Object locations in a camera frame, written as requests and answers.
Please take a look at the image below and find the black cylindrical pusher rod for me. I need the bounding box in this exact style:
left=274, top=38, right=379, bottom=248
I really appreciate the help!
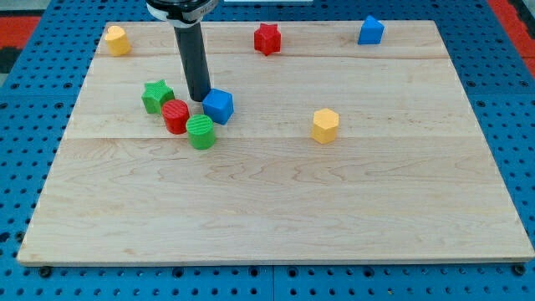
left=175, top=23, right=211, bottom=102

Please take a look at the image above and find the black white robot wrist flange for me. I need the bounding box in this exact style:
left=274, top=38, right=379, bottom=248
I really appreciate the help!
left=145, top=0, right=219, bottom=23

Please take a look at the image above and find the green star block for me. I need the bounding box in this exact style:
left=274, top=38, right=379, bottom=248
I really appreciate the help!
left=141, top=79, right=175, bottom=115

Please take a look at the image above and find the red star block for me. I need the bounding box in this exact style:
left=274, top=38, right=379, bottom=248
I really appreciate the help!
left=253, top=23, right=282, bottom=56

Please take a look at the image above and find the blue cube block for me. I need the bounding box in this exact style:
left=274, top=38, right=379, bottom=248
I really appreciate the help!
left=202, top=89, right=234, bottom=125

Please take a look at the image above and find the red cylinder block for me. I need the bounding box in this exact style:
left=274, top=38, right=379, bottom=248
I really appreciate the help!
left=161, top=99, right=190, bottom=135

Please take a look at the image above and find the green cylinder block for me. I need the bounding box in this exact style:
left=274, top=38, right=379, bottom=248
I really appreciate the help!
left=186, top=115, right=216, bottom=150

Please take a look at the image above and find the yellow hexagon block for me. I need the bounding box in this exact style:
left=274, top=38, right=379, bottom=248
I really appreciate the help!
left=311, top=108, right=339, bottom=144

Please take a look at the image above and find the blue triangular prism block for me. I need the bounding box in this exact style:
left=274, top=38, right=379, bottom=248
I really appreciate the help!
left=357, top=15, right=385, bottom=45

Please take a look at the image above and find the light wooden board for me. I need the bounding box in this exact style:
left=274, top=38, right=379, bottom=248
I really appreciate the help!
left=17, top=20, right=534, bottom=267

